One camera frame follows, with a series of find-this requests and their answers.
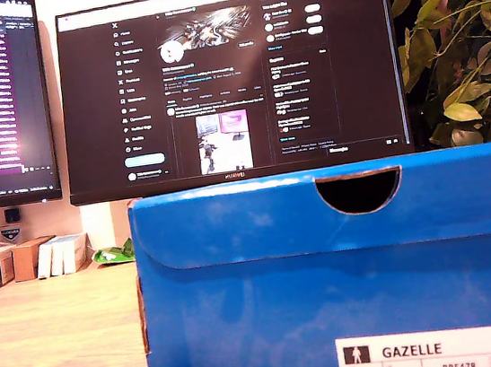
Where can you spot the blue shoebox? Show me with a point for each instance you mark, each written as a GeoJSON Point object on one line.
{"type": "Point", "coordinates": [331, 281]}

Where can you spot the white and blue box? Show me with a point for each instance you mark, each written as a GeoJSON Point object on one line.
{"type": "Point", "coordinates": [76, 253]}
{"type": "Point", "coordinates": [57, 260]}
{"type": "Point", "coordinates": [44, 262]}

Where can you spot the brown cardboard box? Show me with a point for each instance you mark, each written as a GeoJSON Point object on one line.
{"type": "Point", "coordinates": [24, 262]}

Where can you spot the wide black computer monitor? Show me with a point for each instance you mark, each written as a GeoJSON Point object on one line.
{"type": "Point", "coordinates": [232, 81]}

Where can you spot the white monitor stand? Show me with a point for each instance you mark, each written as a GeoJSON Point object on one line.
{"type": "Point", "coordinates": [104, 227]}

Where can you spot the green and white gum bag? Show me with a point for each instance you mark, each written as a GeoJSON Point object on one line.
{"type": "Point", "coordinates": [112, 254]}

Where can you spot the green leafy houseplant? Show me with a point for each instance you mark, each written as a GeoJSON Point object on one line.
{"type": "Point", "coordinates": [459, 51]}

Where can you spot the small black mount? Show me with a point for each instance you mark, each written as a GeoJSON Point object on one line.
{"type": "Point", "coordinates": [12, 215]}

